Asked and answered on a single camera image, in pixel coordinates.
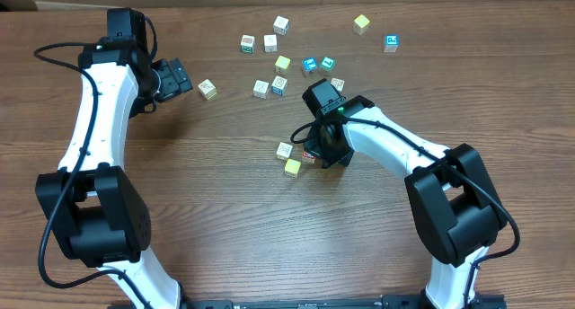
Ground plain cream wooden block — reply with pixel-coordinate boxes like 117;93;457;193
263;34;278;53

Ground yellow top block far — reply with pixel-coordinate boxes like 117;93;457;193
353;14;370;35

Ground blue top wooden block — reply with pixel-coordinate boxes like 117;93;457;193
302;57;318;77

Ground yellow top wooden block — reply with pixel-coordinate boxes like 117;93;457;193
284;159;301;178

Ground cream block green letter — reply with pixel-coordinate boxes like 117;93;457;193
240;35;255;54

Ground cream block red letter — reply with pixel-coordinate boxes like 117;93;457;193
252;80;270;99

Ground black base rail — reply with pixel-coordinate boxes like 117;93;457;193
188;293;508;309

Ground cream block top row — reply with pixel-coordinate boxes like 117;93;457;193
273;15;289;36

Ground cream block green side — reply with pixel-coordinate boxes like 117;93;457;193
331;77;345;92

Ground cream block brown drawing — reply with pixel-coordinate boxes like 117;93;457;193
198;79;217;100

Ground cream block blue letter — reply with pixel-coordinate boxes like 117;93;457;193
271;75;288;95

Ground blue top block far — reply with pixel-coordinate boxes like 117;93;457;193
384;34;399;53

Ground green top wooden block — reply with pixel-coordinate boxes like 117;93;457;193
319;57;336;75

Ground red top wooden block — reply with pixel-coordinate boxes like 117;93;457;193
302;151;315;163

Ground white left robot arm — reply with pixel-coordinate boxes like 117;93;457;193
35;8;192;308

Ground cream umbrella wooden block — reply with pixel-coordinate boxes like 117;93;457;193
276;142;293;161

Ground yellow top block middle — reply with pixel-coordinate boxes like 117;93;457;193
275;56;291;75

